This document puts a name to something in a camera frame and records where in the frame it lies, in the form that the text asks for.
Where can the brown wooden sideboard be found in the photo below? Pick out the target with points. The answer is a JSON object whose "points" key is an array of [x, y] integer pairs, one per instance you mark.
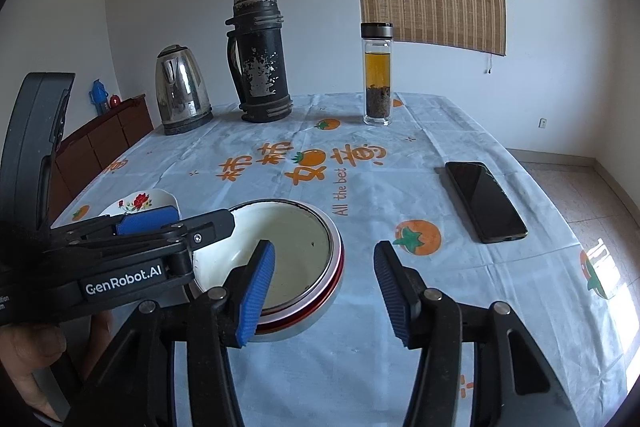
{"points": [[110, 137]]}

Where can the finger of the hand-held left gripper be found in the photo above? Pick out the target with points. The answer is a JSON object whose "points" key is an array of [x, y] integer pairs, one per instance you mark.
{"points": [[210, 227], [147, 219]]}

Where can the glass tea bottle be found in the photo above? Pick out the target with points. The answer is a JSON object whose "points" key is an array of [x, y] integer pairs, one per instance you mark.
{"points": [[377, 77]]}

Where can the light blue printed tablecloth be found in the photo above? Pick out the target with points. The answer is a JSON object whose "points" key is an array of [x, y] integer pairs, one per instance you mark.
{"points": [[350, 357]]}

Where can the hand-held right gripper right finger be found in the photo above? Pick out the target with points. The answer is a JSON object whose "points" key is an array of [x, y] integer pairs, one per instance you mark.
{"points": [[392, 292]]}

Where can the blue thermos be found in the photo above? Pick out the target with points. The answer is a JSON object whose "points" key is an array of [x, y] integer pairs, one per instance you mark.
{"points": [[98, 97]]}

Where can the black smartphone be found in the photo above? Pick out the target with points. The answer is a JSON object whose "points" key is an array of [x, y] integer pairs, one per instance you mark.
{"points": [[485, 202]]}

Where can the white plate with red flowers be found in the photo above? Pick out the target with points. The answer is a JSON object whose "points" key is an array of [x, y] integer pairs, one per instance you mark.
{"points": [[137, 202]]}

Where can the black worn thermos flask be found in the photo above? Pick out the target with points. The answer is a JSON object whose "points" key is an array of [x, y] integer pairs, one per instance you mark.
{"points": [[260, 62]]}

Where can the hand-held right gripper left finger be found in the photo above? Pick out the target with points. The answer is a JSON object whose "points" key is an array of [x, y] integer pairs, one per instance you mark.
{"points": [[255, 292]]}

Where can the person's left hand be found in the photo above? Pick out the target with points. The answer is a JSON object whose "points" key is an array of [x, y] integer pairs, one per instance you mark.
{"points": [[30, 352]]}

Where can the white enamel bowl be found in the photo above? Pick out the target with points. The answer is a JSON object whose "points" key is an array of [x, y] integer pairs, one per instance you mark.
{"points": [[295, 252]]}

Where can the stainless steel electric kettle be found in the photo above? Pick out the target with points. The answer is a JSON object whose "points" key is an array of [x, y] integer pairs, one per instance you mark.
{"points": [[180, 92]]}

